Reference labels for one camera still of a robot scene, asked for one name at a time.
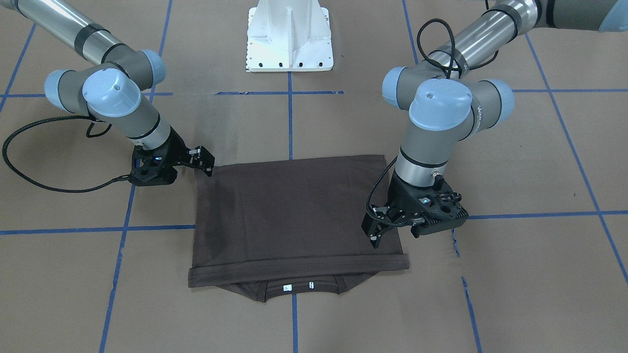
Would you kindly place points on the dark brown t-shirt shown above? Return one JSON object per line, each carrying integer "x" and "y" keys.
{"x": 269, "y": 229}

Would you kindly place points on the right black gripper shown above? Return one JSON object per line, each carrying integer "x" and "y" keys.
{"x": 175, "y": 146}

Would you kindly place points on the white metal mounting base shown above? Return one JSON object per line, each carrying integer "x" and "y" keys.
{"x": 289, "y": 36}

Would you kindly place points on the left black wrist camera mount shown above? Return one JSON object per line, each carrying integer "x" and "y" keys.
{"x": 440, "y": 209}

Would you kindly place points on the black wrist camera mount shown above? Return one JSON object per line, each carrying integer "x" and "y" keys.
{"x": 440, "y": 209}
{"x": 152, "y": 167}

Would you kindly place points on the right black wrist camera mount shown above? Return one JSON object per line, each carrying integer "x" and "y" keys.
{"x": 152, "y": 167}

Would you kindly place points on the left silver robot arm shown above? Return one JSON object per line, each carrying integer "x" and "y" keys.
{"x": 444, "y": 109}

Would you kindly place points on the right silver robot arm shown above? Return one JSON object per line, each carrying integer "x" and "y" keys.
{"x": 112, "y": 90}

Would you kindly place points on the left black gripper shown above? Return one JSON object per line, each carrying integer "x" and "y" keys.
{"x": 398, "y": 197}

